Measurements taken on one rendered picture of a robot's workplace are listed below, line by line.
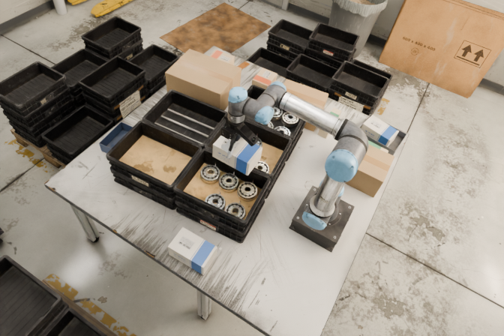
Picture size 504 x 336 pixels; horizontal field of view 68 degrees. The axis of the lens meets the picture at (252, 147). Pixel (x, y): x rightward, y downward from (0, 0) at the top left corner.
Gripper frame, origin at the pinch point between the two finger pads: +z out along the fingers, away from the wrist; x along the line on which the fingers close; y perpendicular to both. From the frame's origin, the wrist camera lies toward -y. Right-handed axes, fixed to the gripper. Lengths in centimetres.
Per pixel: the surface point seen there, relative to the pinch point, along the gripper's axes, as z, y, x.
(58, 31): 108, 289, -108
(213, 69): 20, 58, -64
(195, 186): 27.6, 15.7, 13.2
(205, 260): 32, -11, 42
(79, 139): 83, 134, -1
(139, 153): 27, 53, 13
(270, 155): 27.9, -6.5, -27.5
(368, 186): 34, -62, -45
